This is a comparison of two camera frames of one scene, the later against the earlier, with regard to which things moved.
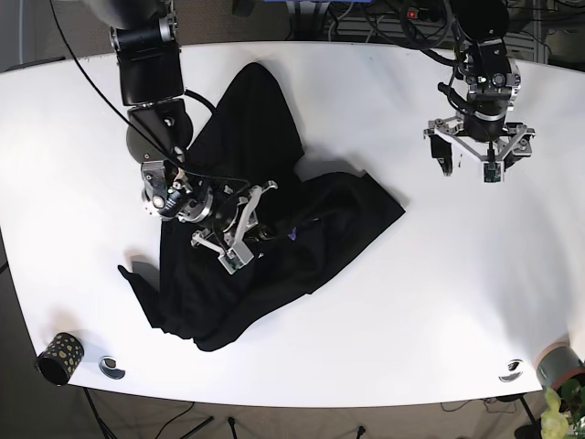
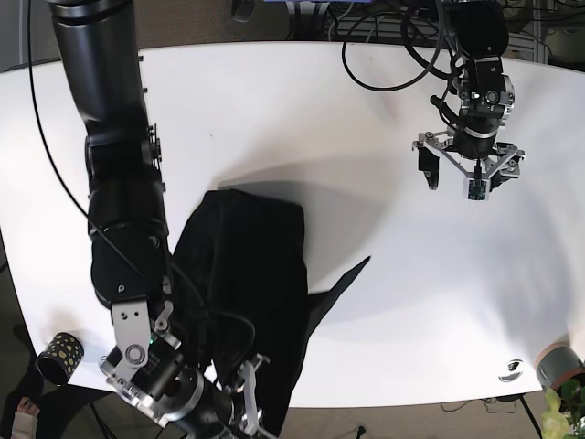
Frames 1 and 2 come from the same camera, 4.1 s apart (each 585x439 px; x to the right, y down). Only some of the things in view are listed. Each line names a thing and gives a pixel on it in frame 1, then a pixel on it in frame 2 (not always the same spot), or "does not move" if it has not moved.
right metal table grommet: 513,370 does not move
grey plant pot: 557,364 does not move
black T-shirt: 320,222 to 239,286
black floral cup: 60,358 does not move
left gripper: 232,247 to 216,414
